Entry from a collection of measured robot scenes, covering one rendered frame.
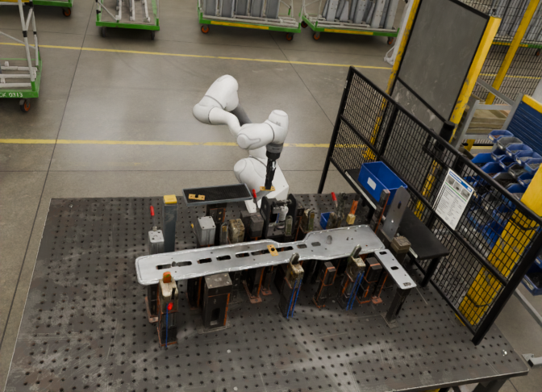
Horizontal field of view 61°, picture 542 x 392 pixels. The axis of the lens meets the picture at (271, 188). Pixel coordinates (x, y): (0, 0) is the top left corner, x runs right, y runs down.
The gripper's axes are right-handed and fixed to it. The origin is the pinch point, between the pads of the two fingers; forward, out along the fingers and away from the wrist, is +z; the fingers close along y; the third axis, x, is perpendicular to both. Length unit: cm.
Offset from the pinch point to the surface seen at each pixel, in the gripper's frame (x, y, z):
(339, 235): 46, 7, 31
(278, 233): 10.3, 2.3, 34.1
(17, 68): -233, -363, 96
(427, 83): 186, -187, 10
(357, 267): 46, 37, 28
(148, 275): -61, 37, 30
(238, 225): -14.9, 9.0, 22.5
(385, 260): 66, 28, 31
